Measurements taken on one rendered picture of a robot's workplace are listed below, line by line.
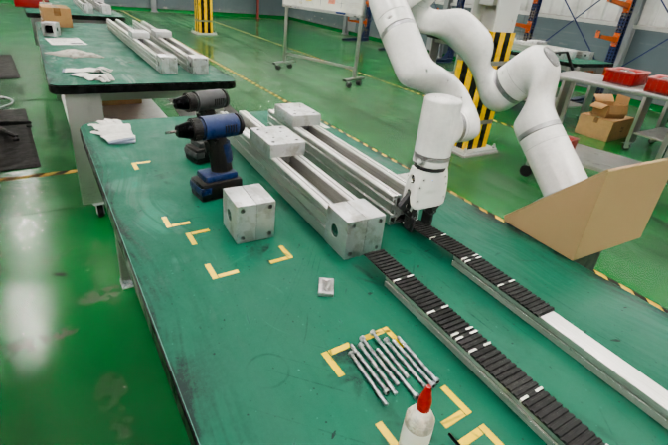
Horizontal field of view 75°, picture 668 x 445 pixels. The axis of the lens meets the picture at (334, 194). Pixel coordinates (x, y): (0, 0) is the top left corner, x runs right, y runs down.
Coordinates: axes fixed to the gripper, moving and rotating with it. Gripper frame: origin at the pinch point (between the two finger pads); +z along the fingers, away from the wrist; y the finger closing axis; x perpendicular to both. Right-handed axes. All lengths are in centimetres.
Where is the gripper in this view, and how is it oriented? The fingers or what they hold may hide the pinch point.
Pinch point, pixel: (417, 222)
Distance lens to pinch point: 111.3
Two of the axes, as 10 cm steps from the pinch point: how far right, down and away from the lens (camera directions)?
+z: -1.0, 9.0, 4.3
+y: 8.6, -1.4, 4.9
